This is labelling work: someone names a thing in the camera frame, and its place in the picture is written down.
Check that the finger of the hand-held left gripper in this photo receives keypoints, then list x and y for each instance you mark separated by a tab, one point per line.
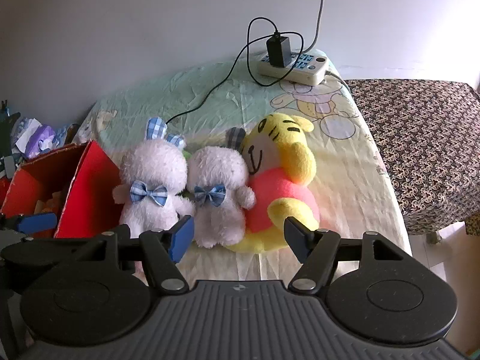
37	222

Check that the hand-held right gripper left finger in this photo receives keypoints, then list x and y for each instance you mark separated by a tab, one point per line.
182	240

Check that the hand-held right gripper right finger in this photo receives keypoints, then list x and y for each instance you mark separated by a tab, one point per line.
296	240

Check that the yellow tiger plush toy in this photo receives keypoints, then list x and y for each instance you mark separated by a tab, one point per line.
285	191

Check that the red cardboard box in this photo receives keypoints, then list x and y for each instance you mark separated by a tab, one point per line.
93	180

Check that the large white plush rabbit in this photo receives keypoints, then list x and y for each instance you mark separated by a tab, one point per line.
153	172

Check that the small white plush rabbit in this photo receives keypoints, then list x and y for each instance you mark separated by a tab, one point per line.
217	168

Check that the orange toy pieces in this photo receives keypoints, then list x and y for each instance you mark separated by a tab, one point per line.
52	204

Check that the purple tissue pack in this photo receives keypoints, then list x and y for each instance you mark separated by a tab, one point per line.
43	137

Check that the blue patterned pack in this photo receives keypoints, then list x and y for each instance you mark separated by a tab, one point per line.
65	133

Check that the blue and white packet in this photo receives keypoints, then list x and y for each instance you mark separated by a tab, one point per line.
24	125

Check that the dark green item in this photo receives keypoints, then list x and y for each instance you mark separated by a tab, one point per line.
7	127

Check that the brown patterned blanket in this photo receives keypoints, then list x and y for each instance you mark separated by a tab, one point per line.
423	138

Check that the white power strip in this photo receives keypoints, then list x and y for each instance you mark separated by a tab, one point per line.
311	73

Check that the black charger plug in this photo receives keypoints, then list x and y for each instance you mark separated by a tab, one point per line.
277	50

